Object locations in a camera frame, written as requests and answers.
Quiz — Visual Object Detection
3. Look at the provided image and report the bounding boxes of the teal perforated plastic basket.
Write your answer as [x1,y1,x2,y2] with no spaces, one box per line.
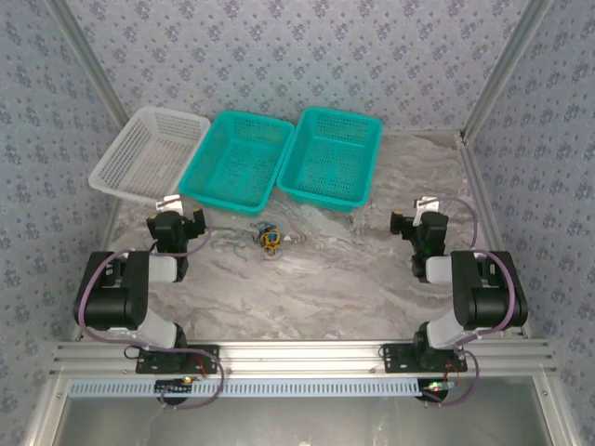
[276,106,385,215]
[178,110,296,221]

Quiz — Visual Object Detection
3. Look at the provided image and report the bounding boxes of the white perforated plastic basket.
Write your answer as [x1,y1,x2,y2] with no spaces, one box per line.
[87,106,212,206]

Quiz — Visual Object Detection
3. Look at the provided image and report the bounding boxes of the small black controller board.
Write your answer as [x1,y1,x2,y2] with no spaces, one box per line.
[155,376,194,397]
[417,378,455,401]

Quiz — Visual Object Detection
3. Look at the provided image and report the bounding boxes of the grey metal lower panel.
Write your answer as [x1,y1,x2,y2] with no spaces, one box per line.
[27,375,577,446]

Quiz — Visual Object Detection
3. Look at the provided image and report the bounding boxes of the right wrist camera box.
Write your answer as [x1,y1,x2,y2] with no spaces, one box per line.
[413,196,442,216]

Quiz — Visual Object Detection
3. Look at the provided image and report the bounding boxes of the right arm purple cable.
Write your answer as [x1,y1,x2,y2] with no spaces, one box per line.
[420,195,520,409]

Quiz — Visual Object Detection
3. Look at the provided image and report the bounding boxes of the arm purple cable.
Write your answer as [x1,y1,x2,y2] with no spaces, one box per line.
[75,197,227,411]
[420,195,520,409]

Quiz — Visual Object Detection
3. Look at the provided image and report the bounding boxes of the aluminium side rail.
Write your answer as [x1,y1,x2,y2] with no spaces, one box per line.
[457,132,531,338]

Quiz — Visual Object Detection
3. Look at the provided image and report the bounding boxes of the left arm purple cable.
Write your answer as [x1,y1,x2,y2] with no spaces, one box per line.
[75,197,227,411]

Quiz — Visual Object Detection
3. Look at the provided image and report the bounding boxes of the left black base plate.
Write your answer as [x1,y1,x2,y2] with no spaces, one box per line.
[135,344,220,375]

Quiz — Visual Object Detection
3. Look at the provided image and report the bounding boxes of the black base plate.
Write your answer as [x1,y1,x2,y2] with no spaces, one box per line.
[135,344,220,375]
[381,342,469,375]

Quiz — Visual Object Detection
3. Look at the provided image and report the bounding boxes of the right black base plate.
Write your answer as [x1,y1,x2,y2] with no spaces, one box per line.
[381,342,469,375]

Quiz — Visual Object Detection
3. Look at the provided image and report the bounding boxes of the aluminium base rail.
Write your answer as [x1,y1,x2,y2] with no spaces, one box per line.
[50,339,557,376]

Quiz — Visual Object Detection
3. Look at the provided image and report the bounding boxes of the aluminium frame post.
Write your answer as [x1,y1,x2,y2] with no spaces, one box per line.
[462,0,557,136]
[46,0,129,125]

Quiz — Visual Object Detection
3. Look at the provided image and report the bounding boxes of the white slotted cable duct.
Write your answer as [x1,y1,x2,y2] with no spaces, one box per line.
[69,378,429,399]

